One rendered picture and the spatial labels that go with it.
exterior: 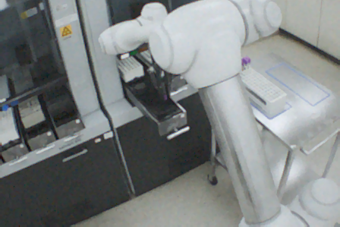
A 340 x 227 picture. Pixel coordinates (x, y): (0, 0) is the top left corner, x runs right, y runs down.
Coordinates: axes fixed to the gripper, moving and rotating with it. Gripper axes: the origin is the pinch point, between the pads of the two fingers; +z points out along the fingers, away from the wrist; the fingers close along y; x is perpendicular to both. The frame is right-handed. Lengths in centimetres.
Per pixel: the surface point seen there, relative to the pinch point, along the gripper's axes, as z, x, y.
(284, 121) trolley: 2, 46, -30
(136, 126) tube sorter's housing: 22.1, -11.2, 12.6
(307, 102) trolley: 2, 44, -48
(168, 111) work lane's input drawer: 1.8, 10.7, 4.8
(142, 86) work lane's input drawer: 4.0, -14.8, 4.2
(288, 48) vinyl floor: 85, -91, -203
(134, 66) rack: -1.6, -25.5, 2.2
